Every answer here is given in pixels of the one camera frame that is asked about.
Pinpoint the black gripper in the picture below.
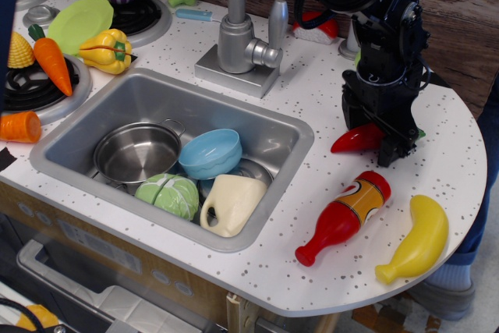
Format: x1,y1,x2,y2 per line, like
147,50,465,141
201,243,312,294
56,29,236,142
342,69,422,167

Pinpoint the red toy chili pepper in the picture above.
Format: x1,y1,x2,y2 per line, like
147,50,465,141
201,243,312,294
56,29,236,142
330,122,426,154

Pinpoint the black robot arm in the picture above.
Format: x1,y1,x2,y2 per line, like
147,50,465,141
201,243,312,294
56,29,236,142
294,0,431,167

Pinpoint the yellow toy bell pepper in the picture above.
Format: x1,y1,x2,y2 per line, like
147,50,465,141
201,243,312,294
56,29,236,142
79,29,133,75

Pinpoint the red toy ketchup bottle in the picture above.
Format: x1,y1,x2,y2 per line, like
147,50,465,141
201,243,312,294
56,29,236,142
295,171,391,267

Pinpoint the green toy pear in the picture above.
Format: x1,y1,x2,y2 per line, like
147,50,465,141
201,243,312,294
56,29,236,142
354,51,361,69

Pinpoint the black tape piece right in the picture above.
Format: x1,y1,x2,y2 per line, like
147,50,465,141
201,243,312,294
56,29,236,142
430,72,451,88

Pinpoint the black tape piece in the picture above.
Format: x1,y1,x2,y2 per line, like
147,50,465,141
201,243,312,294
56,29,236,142
430,72,451,88
0,147,17,172

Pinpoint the grey vertical pole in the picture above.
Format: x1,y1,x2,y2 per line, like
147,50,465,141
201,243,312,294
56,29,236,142
338,21,360,61

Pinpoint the red white toy sushi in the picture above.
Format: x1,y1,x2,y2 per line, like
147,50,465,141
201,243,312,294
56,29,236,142
292,17,338,44

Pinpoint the yellow toy banana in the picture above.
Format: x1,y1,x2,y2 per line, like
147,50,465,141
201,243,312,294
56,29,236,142
375,195,449,285

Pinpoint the person leg in jeans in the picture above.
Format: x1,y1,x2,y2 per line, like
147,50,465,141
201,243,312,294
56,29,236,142
444,75,499,267

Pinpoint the silver toy faucet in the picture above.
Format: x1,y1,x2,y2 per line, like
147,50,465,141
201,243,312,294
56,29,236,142
194,0,288,98

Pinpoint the cream toy mug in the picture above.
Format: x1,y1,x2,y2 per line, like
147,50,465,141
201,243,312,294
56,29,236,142
200,174,267,238

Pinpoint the light blue bowl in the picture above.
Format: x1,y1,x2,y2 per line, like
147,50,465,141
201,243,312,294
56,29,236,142
179,129,242,180

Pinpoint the grey shoe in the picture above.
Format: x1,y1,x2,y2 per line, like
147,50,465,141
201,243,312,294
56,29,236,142
407,264,476,321

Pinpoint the green toy cabbage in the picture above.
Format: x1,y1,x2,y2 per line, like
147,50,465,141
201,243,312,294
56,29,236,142
135,173,199,221

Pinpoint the stainless steel pot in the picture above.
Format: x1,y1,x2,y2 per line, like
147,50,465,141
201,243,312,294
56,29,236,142
93,119,186,185

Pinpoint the silver sink basin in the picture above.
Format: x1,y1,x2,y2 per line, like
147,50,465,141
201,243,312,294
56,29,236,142
30,69,314,252

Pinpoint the green toy plate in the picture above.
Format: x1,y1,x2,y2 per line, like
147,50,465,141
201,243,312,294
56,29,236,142
48,0,114,56

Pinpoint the toy oven door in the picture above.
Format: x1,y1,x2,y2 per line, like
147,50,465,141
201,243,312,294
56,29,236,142
1,214,223,332

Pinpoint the front left stove burner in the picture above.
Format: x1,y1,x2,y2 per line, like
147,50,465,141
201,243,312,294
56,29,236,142
3,55,93,125

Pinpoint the orange toy carrot piece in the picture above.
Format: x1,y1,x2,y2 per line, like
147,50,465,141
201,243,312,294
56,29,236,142
1,112,42,143

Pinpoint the grey stove knob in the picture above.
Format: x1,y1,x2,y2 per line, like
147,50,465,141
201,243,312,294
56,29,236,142
23,5,59,29

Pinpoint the yellow toy corn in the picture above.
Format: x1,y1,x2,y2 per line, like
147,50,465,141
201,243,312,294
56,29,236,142
7,31,35,69

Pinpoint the black tape piece left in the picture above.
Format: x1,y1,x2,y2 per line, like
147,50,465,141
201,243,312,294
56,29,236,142
0,147,17,172

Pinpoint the yellow toy on floor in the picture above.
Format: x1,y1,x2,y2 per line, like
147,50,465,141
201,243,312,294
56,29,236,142
16,304,59,331

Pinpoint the blue toy knife handle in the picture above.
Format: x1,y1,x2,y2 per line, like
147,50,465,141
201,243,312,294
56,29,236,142
175,9,221,23

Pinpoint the black cable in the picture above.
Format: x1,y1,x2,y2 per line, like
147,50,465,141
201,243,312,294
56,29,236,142
0,297,48,333

